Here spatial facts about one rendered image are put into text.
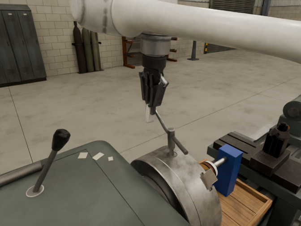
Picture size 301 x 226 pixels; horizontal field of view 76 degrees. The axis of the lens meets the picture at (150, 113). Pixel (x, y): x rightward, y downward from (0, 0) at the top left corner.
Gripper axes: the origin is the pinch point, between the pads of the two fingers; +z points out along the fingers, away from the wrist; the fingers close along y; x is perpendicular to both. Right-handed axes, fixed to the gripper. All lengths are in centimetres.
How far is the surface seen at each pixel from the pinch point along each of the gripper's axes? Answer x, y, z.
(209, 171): -4.1, -24.9, 9.8
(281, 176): -51, -35, 30
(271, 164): -48, -30, 26
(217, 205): 0.5, -31.9, 14.1
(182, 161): 3.1, -19.7, 6.1
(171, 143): 4.1, -15.5, 1.9
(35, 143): 23, 229, 148
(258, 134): -97, -7, 42
